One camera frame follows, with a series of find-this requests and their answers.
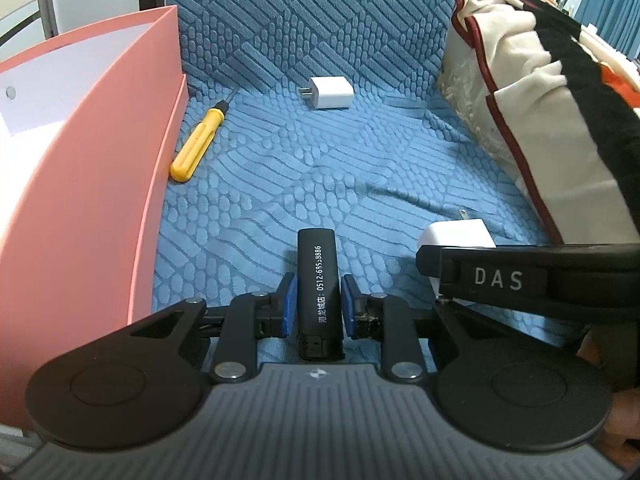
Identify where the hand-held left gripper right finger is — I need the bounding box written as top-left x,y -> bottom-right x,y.
341,275 -> 511,385

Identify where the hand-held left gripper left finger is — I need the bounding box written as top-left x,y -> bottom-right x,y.
127,272 -> 297,385

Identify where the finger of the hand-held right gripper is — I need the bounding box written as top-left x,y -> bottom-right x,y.
416,244 -> 447,302

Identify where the black lighter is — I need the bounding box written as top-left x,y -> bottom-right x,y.
296,228 -> 346,362

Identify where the white charger plug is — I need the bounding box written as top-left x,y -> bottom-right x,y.
298,76 -> 355,111
422,208 -> 497,302

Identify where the pink cardboard box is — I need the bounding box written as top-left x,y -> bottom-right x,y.
0,5 -> 180,427

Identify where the person's right hand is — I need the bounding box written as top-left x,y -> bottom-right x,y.
577,331 -> 640,467

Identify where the blue textured chair cushion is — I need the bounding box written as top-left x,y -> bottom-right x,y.
150,0 -> 593,367

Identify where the cream red black blanket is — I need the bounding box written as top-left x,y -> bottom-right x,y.
437,0 -> 640,247

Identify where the pink box lid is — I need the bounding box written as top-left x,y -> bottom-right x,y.
127,74 -> 190,328

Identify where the blue curtain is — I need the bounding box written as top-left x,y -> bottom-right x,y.
575,0 -> 640,57

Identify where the yellow handled screwdriver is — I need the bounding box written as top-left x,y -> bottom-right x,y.
170,85 -> 241,184

